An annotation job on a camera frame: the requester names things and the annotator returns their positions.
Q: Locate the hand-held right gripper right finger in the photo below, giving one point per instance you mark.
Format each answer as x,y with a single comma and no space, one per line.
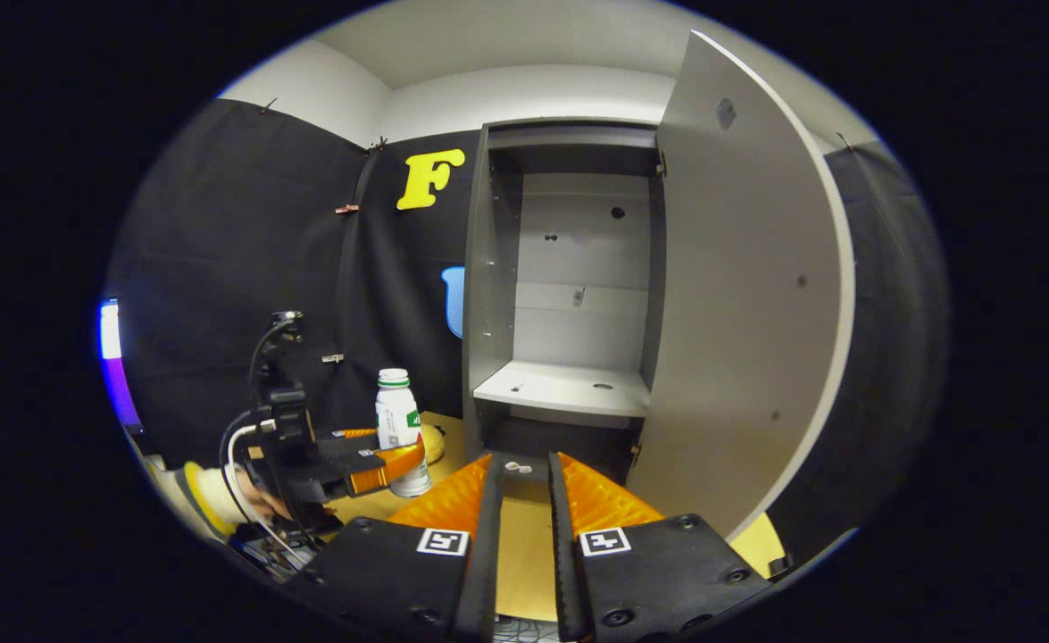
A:
561,554

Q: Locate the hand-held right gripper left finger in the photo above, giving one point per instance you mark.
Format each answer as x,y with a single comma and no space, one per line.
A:
487,554

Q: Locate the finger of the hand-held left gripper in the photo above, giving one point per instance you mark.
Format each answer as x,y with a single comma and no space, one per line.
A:
381,473
359,435

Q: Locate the white bottle green cap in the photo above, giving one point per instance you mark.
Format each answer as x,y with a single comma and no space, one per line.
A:
396,420

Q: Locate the dark grey cabinet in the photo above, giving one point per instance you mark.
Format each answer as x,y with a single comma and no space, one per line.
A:
488,295

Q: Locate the beige cabinet door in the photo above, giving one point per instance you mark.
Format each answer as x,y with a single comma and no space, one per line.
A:
738,295

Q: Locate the grey cabinet shelf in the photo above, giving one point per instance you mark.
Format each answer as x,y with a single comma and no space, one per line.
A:
560,388

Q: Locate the yellow toy fruit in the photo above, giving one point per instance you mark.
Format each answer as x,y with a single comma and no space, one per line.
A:
436,444

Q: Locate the lit purple screen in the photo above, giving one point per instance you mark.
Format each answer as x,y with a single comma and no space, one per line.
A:
113,357

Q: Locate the black backdrop cloth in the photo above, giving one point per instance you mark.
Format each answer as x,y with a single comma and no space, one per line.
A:
220,232

